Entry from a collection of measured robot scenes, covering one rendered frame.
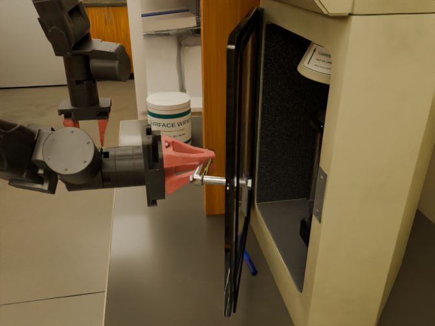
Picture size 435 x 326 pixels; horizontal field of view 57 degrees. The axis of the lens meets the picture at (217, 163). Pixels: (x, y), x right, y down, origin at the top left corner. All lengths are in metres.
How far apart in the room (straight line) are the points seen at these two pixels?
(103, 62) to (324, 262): 0.53
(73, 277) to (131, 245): 1.42
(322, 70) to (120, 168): 0.29
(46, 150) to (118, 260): 0.38
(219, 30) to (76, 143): 0.39
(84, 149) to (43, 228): 2.20
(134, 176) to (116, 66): 0.30
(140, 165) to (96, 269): 1.75
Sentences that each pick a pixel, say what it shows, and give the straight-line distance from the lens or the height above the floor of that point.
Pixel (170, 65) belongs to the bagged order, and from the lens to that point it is 1.80.
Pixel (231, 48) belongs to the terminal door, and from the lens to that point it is 0.42.
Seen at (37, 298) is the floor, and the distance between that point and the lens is 2.21.
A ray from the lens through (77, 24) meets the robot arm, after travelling 0.81.
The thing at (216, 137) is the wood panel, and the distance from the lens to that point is 0.82.
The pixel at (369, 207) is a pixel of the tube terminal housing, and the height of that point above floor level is 1.18.
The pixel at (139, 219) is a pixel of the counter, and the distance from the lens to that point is 0.92.
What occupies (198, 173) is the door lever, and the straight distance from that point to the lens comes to 0.53.
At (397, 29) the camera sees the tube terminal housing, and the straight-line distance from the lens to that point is 0.45.
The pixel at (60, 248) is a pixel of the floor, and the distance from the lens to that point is 2.47.
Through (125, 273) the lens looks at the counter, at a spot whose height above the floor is 0.94.
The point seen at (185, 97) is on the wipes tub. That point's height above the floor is 1.09.
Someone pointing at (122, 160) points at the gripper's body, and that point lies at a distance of 0.54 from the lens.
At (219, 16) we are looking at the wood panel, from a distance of 0.76.
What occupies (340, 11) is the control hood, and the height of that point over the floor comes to 1.41.
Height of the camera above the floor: 1.46
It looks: 27 degrees down
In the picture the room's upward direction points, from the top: straight up
